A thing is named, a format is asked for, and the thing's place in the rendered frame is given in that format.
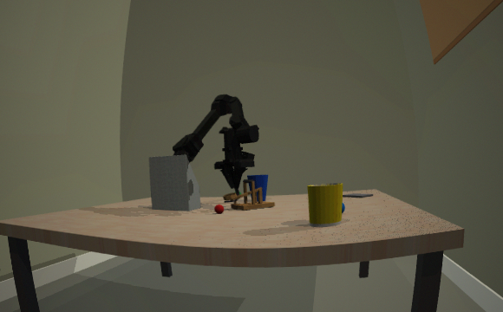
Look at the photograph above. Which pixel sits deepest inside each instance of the red ball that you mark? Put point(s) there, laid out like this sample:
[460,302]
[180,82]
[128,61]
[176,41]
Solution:
[219,209]

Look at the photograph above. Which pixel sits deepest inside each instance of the yellow mug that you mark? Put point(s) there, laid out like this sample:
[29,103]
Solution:
[325,204]

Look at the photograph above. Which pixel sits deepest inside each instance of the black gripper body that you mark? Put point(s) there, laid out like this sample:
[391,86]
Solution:
[232,159]

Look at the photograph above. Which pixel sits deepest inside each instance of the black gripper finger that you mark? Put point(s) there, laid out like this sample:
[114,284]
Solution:
[236,176]
[228,177]

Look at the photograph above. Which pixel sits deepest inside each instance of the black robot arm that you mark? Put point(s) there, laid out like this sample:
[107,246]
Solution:
[240,132]

